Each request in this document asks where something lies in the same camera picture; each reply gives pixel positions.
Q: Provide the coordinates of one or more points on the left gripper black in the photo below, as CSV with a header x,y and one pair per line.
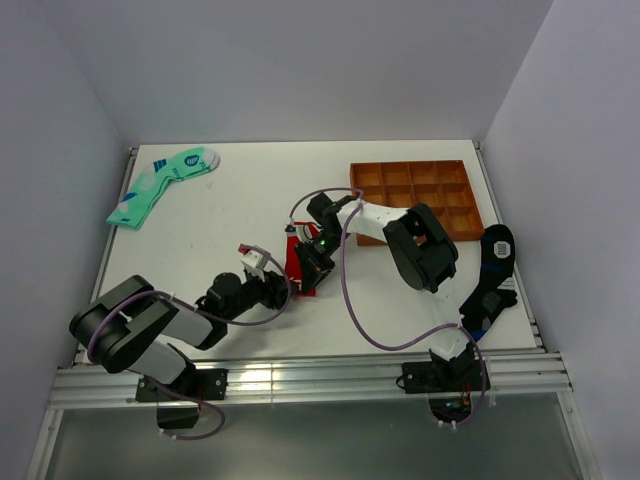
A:
x,y
273,289

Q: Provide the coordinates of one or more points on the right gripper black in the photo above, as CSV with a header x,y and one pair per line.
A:
x,y
314,268

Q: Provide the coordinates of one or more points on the red santa sock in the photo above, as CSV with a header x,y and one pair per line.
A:
x,y
294,271

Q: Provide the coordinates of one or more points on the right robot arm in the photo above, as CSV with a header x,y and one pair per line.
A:
x,y
423,253

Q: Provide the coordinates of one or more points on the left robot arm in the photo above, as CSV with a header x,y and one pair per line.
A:
x,y
120,329

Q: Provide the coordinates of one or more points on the mint green patterned sock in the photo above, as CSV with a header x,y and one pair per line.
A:
x,y
148,187

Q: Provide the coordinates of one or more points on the orange compartment tray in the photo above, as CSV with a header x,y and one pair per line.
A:
x,y
442,185

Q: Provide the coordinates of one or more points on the black blue sock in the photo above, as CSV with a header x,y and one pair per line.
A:
x,y
495,290

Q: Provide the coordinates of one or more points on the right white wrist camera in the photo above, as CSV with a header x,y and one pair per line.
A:
x,y
305,232

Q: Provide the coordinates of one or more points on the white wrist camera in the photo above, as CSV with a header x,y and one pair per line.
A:
x,y
305,232
254,260

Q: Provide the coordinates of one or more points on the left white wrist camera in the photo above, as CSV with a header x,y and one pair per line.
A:
x,y
254,260

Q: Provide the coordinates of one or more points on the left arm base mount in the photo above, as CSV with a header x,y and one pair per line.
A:
x,y
181,404

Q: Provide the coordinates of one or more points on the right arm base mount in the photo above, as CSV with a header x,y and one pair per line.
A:
x,y
439,377

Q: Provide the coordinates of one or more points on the aluminium frame rail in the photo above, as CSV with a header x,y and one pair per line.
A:
x,y
321,379

